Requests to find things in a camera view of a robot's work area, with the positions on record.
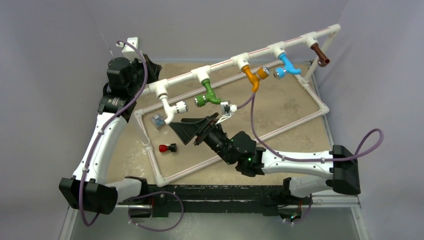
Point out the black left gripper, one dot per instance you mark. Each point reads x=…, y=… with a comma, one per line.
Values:
x=153, y=70

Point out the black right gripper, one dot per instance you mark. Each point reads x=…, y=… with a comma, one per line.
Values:
x=186, y=132

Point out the white faucet chrome knob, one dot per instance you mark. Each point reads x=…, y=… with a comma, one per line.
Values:
x=180, y=107

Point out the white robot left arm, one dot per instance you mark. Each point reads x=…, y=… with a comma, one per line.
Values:
x=125, y=78

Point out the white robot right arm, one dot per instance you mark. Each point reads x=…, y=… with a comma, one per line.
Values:
x=335, y=169

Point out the green faucet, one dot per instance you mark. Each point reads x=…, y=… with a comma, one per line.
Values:
x=208, y=97

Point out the small clear blue box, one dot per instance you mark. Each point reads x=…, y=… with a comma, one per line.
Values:
x=158, y=121

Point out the orange faucet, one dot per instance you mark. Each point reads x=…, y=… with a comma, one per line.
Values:
x=255, y=78

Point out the blue faucet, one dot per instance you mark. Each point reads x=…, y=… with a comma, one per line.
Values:
x=288, y=68

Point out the brown faucet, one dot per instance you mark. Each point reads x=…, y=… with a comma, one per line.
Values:
x=323, y=60

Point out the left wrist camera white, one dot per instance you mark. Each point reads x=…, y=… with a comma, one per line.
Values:
x=130, y=48

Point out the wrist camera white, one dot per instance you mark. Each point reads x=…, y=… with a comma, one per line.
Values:
x=227, y=111
x=130, y=48

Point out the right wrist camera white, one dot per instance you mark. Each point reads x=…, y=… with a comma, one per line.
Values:
x=227, y=111

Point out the red black faucet handle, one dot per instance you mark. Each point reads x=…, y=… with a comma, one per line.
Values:
x=163, y=148

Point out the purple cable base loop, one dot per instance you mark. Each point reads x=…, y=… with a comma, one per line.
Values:
x=156, y=212

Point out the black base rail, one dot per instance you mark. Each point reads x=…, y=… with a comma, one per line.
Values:
x=267, y=200

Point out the white PVC pipe frame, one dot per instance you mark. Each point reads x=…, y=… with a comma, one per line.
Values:
x=288, y=114

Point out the aluminium table frame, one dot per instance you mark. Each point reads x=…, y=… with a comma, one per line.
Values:
x=320, y=200

